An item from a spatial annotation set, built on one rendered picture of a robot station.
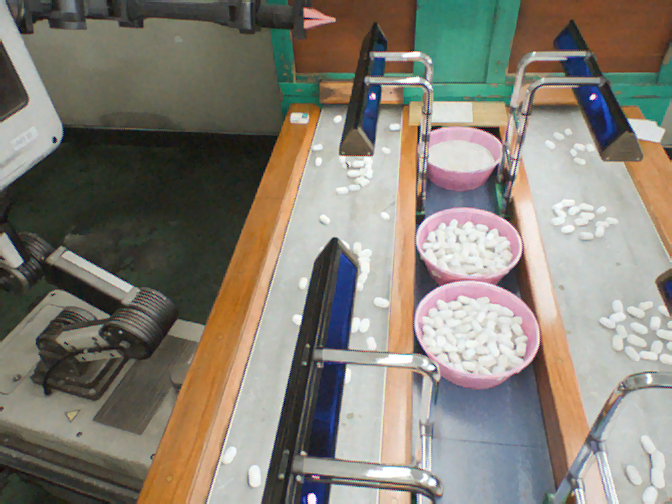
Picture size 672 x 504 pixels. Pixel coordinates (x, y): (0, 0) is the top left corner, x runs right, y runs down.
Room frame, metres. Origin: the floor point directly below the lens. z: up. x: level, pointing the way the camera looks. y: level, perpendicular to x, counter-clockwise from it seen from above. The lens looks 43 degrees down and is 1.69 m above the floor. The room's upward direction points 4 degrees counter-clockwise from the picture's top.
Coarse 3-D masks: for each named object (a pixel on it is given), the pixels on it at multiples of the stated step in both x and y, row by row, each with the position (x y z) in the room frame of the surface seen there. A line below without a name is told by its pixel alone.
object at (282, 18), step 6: (300, 0) 1.43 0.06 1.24; (282, 6) 1.45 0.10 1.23; (288, 6) 1.45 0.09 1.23; (294, 6) 1.44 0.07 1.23; (300, 6) 1.43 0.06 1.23; (276, 12) 1.44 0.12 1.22; (282, 12) 1.43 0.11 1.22; (288, 12) 1.43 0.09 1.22; (294, 12) 1.42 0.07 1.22; (300, 12) 1.42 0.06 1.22; (282, 18) 1.42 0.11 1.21; (288, 18) 1.42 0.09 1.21; (294, 18) 1.41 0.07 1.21; (282, 24) 1.43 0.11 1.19; (288, 24) 1.42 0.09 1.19; (294, 24) 1.41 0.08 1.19; (294, 30) 1.40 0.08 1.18; (294, 36) 1.40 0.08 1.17
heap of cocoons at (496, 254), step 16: (464, 224) 1.09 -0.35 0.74; (480, 224) 1.09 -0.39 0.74; (432, 240) 1.05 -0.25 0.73; (448, 240) 1.04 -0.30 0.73; (464, 240) 1.03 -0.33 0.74; (480, 240) 1.02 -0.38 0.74; (496, 240) 1.02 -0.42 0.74; (432, 256) 0.97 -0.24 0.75; (448, 256) 0.97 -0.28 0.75; (464, 256) 0.97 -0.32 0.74; (480, 256) 0.98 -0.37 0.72; (496, 256) 0.97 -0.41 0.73; (512, 256) 0.97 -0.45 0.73; (464, 272) 0.92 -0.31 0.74; (480, 272) 0.91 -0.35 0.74
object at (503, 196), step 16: (544, 80) 1.16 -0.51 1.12; (560, 80) 1.15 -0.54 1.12; (576, 80) 1.14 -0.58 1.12; (592, 80) 1.14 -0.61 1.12; (608, 80) 1.15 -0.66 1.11; (512, 96) 1.31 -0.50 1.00; (528, 96) 1.16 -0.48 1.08; (512, 112) 1.29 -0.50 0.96; (528, 112) 1.15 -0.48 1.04; (512, 128) 1.31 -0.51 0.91; (512, 160) 1.16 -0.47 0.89; (496, 176) 1.32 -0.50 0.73; (512, 176) 1.16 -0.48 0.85; (496, 192) 1.26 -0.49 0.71; (512, 192) 1.16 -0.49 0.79; (496, 208) 1.23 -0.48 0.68
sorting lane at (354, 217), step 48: (336, 144) 1.55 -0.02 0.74; (384, 144) 1.53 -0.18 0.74; (384, 192) 1.27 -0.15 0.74; (288, 240) 1.08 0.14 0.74; (384, 240) 1.05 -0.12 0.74; (288, 288) 0.90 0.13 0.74; (384, 288) 0.88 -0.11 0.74; (288, 336) 0.75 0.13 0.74; (384, 336) 0.73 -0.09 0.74; (384, 384) 0.61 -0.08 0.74; (240, 432) 0.52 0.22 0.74; (240, 480) 0.43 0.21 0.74
